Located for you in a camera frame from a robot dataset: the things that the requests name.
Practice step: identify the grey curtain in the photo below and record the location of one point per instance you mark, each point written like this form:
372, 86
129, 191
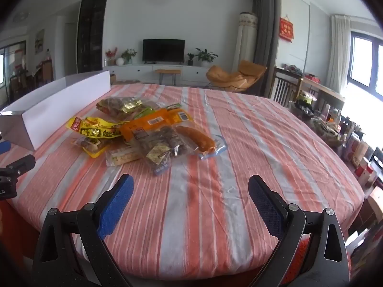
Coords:
264, 30

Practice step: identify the small potted green plant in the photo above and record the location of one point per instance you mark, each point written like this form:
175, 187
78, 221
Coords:
190, 58

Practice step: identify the orange striped tablecloth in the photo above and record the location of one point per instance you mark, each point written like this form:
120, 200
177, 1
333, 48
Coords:
209, 215

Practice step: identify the large potted green plant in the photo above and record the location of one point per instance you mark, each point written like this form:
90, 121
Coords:
206, 55

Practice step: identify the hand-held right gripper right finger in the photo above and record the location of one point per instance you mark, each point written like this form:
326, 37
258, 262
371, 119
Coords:
266, 206

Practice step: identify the dark display cabinet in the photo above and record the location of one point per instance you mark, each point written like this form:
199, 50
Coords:
91, 33

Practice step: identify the clear packet of brown sticks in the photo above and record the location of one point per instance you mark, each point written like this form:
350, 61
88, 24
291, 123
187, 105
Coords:
125, 106

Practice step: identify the wicker basket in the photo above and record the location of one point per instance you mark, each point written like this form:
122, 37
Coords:
327, 131

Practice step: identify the long white cardboard box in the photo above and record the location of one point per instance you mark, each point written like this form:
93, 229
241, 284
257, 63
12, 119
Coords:
59, 101

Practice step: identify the white curtain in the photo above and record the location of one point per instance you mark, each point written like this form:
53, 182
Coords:
338, 53

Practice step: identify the white television cabinet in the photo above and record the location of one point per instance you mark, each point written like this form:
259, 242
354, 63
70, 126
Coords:
191, 72

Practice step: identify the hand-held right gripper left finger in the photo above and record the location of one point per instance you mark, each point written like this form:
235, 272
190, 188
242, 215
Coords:
116, 206

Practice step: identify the orange lounge chair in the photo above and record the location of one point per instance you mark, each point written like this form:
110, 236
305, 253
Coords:
233, 79

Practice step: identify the wooden side desk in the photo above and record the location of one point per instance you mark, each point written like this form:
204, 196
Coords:
326, 91

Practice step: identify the clear sausage packet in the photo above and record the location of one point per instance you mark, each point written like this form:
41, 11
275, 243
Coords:
197, 139

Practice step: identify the framed wall picture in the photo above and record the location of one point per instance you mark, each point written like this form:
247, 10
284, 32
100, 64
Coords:
39, 41

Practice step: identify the black television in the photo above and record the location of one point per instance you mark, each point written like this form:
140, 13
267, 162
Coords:
163, 50

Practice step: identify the dark wooden chair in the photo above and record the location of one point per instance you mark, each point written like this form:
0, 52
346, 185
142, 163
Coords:
284, 86

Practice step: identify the red flower bouquet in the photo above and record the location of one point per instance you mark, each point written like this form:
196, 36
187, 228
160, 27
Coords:
110, 54

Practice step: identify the yellow snack packet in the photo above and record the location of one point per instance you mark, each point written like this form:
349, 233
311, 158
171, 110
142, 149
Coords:
92, 131

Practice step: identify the dark-framed window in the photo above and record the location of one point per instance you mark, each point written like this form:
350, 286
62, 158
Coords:
366, 65

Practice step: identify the clear packet of dark pieces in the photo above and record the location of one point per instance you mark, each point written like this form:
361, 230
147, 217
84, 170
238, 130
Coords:
161, 152

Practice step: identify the white standing air conditioner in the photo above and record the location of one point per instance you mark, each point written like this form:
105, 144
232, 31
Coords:
247, 41

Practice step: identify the wooden bench with metal legs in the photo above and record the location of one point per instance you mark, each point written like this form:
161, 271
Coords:
167, 71

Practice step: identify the red wall hanging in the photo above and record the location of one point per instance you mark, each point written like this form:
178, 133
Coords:
286, 29

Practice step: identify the small brown cardboard box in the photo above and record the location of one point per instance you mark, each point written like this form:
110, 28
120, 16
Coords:
113, 78

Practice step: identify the orange-edged peanut packet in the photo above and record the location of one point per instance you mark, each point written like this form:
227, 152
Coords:
143, 127

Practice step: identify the leafy plant in vase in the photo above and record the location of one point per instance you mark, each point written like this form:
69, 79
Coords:
128, 55

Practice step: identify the pale wafer packet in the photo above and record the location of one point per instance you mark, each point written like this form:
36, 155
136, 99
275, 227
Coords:
119, 157

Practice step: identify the white round vase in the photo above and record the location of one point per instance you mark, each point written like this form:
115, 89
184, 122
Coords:
120, 61

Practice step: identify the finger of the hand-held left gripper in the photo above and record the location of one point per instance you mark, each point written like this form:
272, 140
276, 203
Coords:
4, 147
22, 163

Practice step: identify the balcony glass door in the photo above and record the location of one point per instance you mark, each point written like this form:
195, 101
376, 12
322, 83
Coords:
13, 65

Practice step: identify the row of cartons and bottles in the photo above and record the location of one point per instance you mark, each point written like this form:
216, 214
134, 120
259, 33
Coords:
362, 155

